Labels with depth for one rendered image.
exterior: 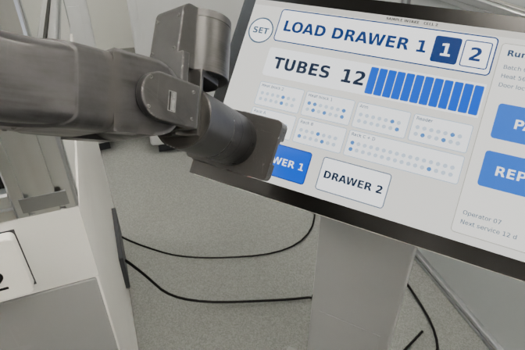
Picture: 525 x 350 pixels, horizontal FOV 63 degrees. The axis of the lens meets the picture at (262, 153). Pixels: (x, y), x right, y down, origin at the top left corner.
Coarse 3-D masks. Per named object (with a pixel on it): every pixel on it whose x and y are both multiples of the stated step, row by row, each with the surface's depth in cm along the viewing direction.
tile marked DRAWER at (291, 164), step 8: (280, 144) 62; (280, 152) 62; (288, 152) 61; (296, 152) 61; (304, 152) 60; (312, 152) 60; (280, 160) 61; (288, 160) 61; (296, 160) 61; (304, 160) 60; (280, 168) 61; (288, 168) 61; (296, 168) 60; (304, 168) 60; (272, 176) 62; (280, 176) 61; (288, 176) 61; (296, 176) 60; (304, 176) 60
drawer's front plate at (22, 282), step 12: (0, 240) 59; (12, 240) 60; (0, 252) 60; (12, 252) 60; (0, 264) 61; (12, 264) 61; (24, 264) 63; (12, 276) 62; (24, 276) 63; (0, 288) 63; (12, 288) 63; (24, 288) 64; (0, 300) 64
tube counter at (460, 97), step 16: (352, 64) 60; (368, 64) 59; (352, 80) 60; (368, 80) 59; (384, 80) 58; (400, 80) 57; (416, 80) 57; (432, 80) 56; (448, 80) 55; (464, 80) 55; (384, 96) 58; (400, 96) 57; (416, 96) 56; (432, 96) 56; (448, 96) 55; (464, 96) 54; (480, 96) 54; (464, 112) 54
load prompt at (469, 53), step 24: (288, 24) 65; (312, 24) 63; (336, 24) 62; (360, 24) 61; (384, 24) 59; (336, 48) 61; (360, 48) 60; (384, 48) 59; (408, 48) 58; (432, 48) 57; (456, 48) 56; (480, 48) 55; (480, 72) 54
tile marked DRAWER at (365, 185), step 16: (336, 160) 59; (320, 176) 59; (336, 176) 58; (352, 176) 58; (368, 176) 57; (384, 176) 56; (336, 192) 58; (352, 192) 57; (368, 192) 56; (384, 192) 56
